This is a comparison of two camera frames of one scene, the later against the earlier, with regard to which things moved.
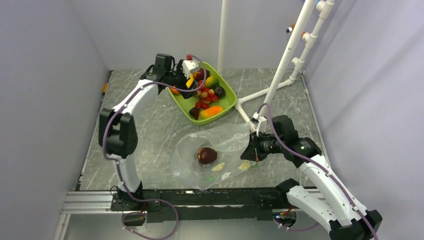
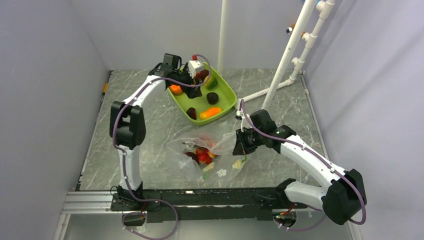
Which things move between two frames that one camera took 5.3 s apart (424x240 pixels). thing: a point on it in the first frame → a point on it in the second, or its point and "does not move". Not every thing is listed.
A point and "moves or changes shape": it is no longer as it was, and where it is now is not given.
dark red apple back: x=199 y=74 does not move
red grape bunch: x=206 y=96 → x=205 y=156
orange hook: x=290 y=29 does not move
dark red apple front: x=206 y=155 → x=194 y=156
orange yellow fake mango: x=208 y=112 does not move
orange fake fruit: x=175 y=91 does not move
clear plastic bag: x=204 y=158 moves or changes shape
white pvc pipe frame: x=309 y=38 does not move
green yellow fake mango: x=211 y=81 does not move
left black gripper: x=180 y=70 does not move
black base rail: x=203 y=206 does not move
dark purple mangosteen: x=220 y=91 → x=212 y=98
